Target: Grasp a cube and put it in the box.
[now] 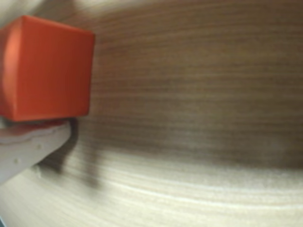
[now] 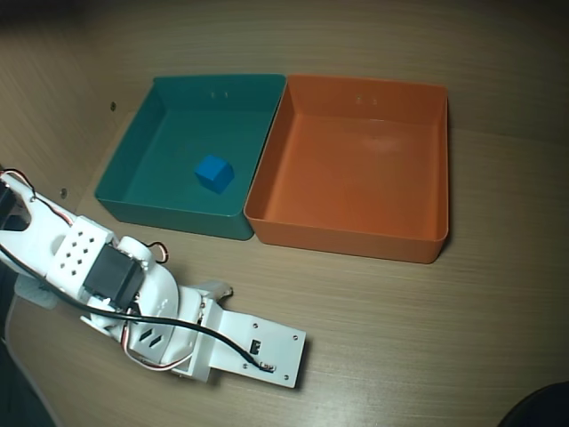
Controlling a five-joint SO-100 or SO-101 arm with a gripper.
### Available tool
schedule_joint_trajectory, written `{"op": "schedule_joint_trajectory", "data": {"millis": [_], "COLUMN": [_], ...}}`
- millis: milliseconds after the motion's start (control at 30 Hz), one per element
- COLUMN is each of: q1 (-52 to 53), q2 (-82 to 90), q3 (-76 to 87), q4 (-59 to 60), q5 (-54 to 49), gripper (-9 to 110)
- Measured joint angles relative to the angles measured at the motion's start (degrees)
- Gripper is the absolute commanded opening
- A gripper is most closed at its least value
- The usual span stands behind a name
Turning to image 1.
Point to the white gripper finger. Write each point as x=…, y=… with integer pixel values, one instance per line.
x=11, y=9
x=26, y=146

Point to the orange cube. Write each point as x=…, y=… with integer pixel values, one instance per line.
x=47, y=71

